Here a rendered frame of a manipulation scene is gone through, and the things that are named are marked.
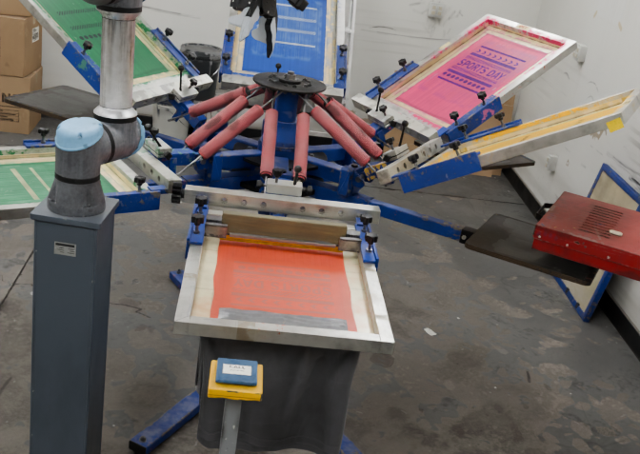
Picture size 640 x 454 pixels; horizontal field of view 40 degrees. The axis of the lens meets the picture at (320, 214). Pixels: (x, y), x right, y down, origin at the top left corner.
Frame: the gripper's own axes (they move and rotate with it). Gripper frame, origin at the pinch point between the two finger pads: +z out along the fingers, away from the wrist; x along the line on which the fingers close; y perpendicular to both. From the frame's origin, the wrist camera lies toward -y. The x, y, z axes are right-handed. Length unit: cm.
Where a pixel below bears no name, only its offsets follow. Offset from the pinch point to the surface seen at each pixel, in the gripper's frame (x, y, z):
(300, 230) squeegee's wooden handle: -87, 18, 39
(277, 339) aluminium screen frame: -38, -2, 68
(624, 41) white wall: -360, -49, -104
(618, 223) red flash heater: -153, -75, 16
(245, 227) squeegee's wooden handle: -79, 34, 41
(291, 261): -82, 17, 49
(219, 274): -60, 30, 56
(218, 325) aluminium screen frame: -30, 12, 67
